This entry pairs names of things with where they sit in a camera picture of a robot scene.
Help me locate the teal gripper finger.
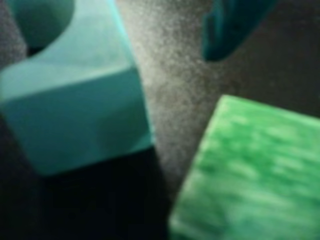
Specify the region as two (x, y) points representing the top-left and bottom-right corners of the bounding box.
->
(200, 0), (276, 62)

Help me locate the green wooden cube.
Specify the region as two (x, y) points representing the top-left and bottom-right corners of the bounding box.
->
(168, 94), (320, 240)

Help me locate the pale green U shape block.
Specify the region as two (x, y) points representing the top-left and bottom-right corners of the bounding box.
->
(0, 0), (155, 178)

